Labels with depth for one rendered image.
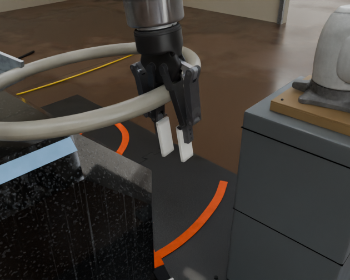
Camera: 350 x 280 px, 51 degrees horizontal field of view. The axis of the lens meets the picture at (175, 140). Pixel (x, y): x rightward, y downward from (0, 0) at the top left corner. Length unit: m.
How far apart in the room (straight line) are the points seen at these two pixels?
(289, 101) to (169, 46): 0.68
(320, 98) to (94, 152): 0.67
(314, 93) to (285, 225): 0.44
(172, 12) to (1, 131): 0.31
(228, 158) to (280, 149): 1.23
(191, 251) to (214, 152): 0.86
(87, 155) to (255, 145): 0.54
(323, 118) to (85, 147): 0.66
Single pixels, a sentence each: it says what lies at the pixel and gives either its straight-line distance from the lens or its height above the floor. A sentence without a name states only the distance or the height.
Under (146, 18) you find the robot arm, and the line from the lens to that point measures 0.56.
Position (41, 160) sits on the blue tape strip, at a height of 0.84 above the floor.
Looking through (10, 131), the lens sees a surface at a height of 1.04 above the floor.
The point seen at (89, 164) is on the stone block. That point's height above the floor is 0.79.
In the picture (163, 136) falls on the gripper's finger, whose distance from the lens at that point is 0.67.
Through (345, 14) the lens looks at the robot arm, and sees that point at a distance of 1.13.
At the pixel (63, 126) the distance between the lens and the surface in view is 0.57.
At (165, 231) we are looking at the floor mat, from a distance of 1.84.
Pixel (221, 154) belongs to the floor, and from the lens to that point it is 2.41.
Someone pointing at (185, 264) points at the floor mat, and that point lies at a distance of 1.71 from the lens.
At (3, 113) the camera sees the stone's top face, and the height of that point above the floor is 0.87.
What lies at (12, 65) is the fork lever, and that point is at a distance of 0.99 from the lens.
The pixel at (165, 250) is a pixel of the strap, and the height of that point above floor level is 0.02.
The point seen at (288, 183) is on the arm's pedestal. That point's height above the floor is 0.61.
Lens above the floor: 1.32
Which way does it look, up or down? 31 degrees down
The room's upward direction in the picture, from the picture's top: straight up
